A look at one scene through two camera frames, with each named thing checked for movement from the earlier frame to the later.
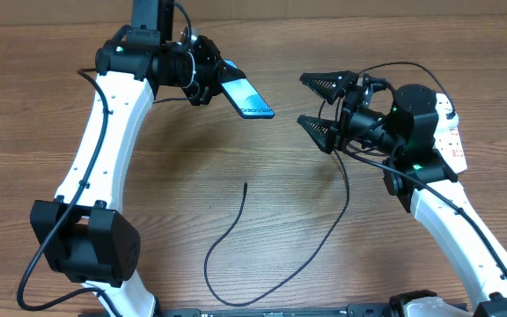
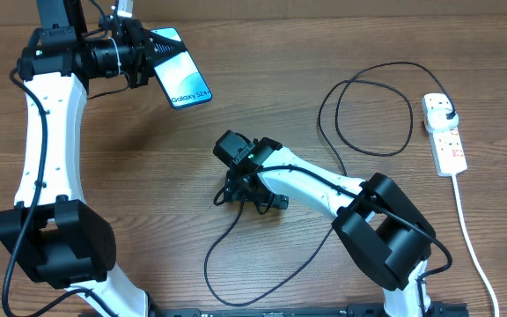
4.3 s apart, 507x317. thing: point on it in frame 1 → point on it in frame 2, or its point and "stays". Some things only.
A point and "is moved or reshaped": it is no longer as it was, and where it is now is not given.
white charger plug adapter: (445, 123) stays
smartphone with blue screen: (245, 98) is moved or reshaped
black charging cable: (346, 205) is moved or reshaped
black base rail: (353, 310) stays
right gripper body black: (352, 100) → (244, 195)
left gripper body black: (207, 72) → (131, 62)
